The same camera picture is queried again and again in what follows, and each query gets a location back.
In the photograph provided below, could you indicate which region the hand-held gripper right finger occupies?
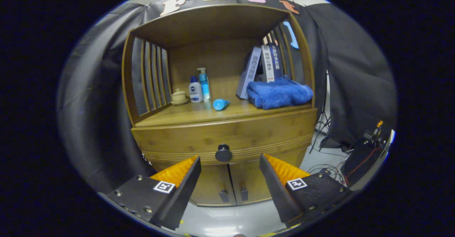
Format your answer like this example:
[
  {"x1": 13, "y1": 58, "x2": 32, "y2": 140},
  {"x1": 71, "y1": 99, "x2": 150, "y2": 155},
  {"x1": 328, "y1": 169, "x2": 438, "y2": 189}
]
[{"x1": 259, "y1": 153, "x2": 352, "y2": 227}]

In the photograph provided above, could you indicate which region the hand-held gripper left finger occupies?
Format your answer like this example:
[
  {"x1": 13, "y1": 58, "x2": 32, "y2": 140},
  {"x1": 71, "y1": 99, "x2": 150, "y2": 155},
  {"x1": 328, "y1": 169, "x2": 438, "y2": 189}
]
[{"x1": 98, "y1": 156, "x2": 202, "y2": 230}]

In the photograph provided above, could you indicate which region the wooden drawer with black knob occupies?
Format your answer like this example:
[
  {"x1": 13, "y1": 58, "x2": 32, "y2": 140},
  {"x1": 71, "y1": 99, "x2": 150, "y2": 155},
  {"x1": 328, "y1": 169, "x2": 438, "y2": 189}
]
[{"x1": 132, "y1": 108, "x2": 318, "y2": 165}]

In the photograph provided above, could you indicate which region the light blue tube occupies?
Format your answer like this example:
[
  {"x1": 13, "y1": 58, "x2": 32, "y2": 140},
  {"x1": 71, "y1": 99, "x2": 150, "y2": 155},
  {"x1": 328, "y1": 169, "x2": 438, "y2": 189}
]
[{"x1": 213, "y1": 99, "x2": 231, "y2": 111}]

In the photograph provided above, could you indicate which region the wooden cabinet door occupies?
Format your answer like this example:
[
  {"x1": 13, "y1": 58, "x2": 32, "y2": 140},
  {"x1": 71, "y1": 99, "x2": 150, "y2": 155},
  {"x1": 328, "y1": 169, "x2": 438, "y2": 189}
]
[
  {"x1": 229, "y1": 148, "x2": 308, "y2": 205},
  {"x1": 190, "y1": 163, "x2": 237, "y2": 207}
]

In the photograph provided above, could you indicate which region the wooden countertop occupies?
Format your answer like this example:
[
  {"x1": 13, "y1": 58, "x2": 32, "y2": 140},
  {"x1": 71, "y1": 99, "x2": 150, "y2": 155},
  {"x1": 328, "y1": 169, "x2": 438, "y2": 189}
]
[{"x1": 135, "y1": 95, "x2": 313, "y2": 128}]

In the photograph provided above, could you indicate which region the wooden cabinet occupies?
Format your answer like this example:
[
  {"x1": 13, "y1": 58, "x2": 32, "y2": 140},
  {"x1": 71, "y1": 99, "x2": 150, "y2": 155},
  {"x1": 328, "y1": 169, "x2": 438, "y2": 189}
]
[{"x1": 122, "y1": 4, "x2": 318, "y2": 207}]

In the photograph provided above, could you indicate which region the black light stand tripod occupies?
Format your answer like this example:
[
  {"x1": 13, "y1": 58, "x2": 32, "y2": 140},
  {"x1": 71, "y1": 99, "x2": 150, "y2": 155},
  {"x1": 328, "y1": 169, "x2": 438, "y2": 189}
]
[{"x1": 309, "y1": 70, "x2": 331, "y2": 154}]

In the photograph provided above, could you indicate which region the cream lidded teacup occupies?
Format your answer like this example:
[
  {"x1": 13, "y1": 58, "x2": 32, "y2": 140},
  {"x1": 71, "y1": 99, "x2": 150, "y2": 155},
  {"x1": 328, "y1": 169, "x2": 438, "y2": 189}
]
[{"x1": 171, "y1": 88, "x2": 189, "y2": 106}]

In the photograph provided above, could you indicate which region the blue folded towel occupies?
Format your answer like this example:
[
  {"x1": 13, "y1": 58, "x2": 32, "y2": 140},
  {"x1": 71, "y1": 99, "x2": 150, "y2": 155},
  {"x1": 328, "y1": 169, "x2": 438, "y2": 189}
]
[{"x1": 246, "y1": 75, "x2": 314, "y2": 110}]

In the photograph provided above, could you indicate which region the white lotion bottle blue cap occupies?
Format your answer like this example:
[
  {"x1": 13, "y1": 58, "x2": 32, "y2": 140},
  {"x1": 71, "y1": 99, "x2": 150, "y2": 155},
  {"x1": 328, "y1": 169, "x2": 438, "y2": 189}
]
[{"x1": 188, "y1": 75, "x2": 203, "y2": 103}]

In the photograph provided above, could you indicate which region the blue pump soap bottle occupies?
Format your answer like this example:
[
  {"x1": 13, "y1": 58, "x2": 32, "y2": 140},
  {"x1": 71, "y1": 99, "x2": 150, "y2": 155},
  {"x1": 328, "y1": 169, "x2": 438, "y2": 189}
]
[{"x1": 197, "y1": 67, "x2": 212, "y2": 101}]

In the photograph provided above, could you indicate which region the grey leaning book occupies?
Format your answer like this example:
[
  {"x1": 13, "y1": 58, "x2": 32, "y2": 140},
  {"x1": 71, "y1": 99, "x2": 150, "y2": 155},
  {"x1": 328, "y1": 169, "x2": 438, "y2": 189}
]
[{"x1": 236, "y1": 46, "x2": 262, "y2": 100}]

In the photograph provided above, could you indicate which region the white spine book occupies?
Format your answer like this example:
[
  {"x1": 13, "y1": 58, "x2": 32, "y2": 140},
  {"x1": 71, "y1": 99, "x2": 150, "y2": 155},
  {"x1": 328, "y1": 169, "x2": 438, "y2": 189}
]
[{"x1": 261, "y1": 45, "x2": 275, "y2": 83}]

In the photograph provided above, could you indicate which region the dark blue book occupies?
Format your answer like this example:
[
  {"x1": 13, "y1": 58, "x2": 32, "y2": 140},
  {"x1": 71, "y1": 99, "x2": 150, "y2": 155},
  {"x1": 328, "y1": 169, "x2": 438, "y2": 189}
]
[{"x1": 271, "y1": 43, "x2": 284, "y2": 80}]

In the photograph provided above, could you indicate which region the black backdrop cloth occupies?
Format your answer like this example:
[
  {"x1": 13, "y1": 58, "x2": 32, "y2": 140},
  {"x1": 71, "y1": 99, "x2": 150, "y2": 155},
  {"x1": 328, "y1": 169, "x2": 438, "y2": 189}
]
[{"x1": 57, "y1": 0, "x2": 398, "y2": 195}]

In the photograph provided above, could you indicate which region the floor cable bundle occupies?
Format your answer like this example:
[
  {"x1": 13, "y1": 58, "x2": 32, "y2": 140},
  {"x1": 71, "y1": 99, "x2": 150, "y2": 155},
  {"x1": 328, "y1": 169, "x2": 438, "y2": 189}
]
[{"x1": 307, "y1": 164, "x2": 347, "y2": 186}]

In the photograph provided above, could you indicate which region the black electronic device with wires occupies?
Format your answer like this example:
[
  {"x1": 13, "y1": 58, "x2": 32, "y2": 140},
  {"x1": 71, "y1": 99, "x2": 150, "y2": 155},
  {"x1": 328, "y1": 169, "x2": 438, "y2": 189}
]
[{"x1": 341, "y1": 120, "x2": 388, "y2": 186}]

